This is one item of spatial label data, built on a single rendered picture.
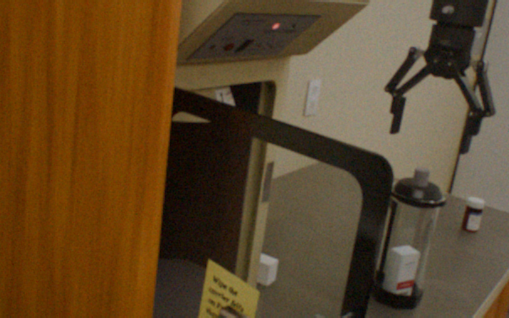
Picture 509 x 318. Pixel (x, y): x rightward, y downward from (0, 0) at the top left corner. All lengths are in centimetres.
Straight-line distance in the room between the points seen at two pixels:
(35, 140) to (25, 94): 5
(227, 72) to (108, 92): 24
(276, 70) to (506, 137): 289
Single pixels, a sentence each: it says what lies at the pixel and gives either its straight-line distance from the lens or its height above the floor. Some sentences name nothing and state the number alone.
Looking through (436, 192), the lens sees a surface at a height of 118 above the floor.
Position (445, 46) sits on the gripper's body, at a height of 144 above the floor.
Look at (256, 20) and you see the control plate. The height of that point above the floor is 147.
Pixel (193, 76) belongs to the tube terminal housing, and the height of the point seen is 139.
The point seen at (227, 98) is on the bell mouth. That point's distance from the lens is 89.
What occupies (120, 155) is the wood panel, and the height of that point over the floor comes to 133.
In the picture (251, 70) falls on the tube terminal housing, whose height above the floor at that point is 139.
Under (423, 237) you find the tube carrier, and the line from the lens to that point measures 120.
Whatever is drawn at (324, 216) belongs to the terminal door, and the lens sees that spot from 57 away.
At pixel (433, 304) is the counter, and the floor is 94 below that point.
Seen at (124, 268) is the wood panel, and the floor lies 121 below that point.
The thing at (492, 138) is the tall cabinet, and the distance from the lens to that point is 377.
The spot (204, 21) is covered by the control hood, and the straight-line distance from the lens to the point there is 66.
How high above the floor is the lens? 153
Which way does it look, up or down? 17 degrees down
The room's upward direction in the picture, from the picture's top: 8 degrees clockwise
